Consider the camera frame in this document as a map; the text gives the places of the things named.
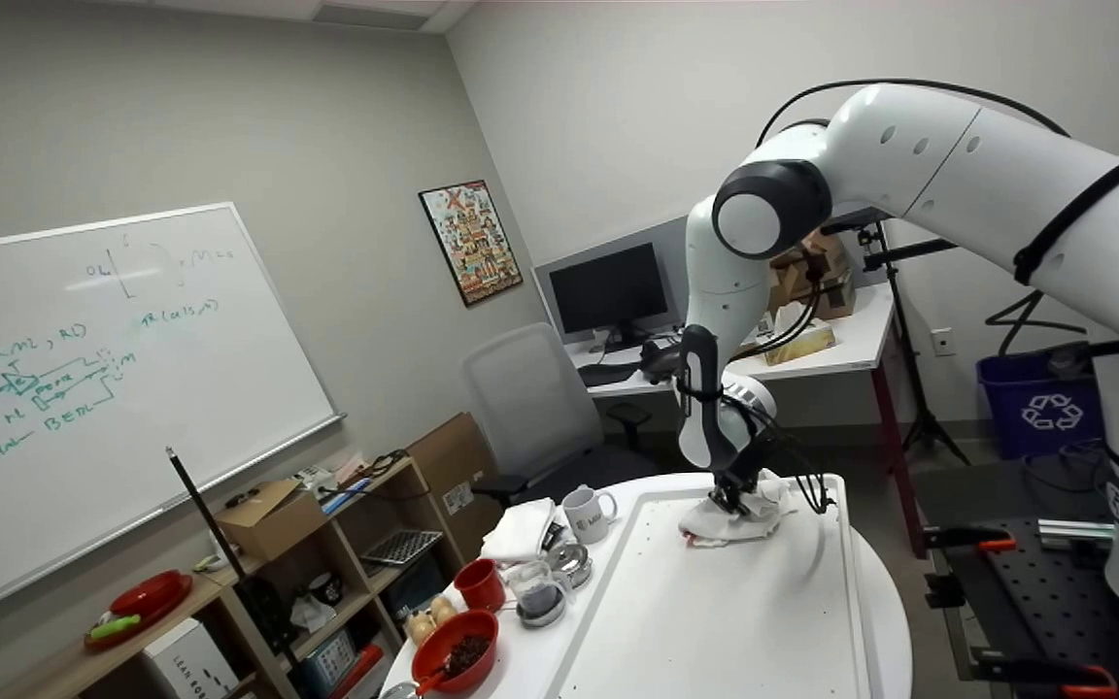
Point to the thin black pole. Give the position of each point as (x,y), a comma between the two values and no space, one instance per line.
(204,508)

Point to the tan wooden block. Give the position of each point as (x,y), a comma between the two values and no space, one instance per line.
(800,343)

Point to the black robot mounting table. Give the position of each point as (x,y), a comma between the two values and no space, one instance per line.
(1066,607)

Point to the black keyboard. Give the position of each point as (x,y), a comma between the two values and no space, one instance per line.
(610,374)

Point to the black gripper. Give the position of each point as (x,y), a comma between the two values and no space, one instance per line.
(739,467)

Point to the white desk with red leg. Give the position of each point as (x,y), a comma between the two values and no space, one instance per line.
(862,334)

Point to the framed colourful poster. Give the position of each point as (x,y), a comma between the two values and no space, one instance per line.
(472,243)

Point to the cardboard box structure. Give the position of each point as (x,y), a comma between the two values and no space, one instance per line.
(831,275)

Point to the wooden shelf unit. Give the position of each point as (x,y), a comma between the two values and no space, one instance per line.
(241,628)

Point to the red cup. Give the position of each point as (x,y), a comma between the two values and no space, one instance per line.
(478,585)

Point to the black camera stand with boom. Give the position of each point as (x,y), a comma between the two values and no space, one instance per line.
(880,235)

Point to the red bowl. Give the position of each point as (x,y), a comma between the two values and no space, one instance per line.
(454,650)

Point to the small metal bowl dark contents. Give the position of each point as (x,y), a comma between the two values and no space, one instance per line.
(540,602)

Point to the black computer monitor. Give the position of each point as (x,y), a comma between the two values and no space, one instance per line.
(603,290)

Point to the clear plastic container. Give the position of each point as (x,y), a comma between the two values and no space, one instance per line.
(522,569)

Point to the white printed box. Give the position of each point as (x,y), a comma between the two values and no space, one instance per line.
(189,662)

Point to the white mug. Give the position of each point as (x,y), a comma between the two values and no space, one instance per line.
(585,515)

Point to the green toy vegetable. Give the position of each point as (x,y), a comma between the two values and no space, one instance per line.
(114,630)

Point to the blue recycling bin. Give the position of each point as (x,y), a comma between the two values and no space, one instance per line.
(1037,409)

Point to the red storage box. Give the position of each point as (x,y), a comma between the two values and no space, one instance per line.
(360,664)

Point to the stack of folded white towels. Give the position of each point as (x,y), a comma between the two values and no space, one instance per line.
(516,528)

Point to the white plastic tray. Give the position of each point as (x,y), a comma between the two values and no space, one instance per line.
(717,621)

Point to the whiteboard with green writing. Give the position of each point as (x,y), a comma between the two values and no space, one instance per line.
(132,388)

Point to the red plastic dish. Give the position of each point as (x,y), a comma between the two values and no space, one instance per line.
(153,596)

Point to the white towel with red stripes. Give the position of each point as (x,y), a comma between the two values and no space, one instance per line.
(737,528)

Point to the white office chair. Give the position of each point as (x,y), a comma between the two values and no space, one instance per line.
(524,402)

